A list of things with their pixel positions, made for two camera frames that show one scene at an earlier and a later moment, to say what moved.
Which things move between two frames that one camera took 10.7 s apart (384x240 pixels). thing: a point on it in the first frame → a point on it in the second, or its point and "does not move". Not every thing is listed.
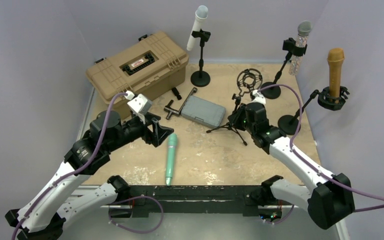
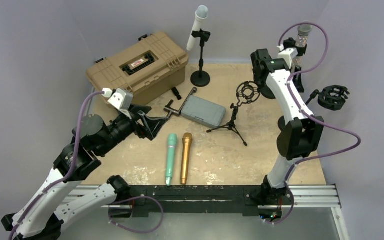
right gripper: [235, 118] → [298, 82]
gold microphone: [335, 56] → [187, 139]
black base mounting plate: [193, 199] does not move
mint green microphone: [173, 138] does not move
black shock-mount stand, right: [288, 124] does not move
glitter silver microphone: [303, 30] does not move
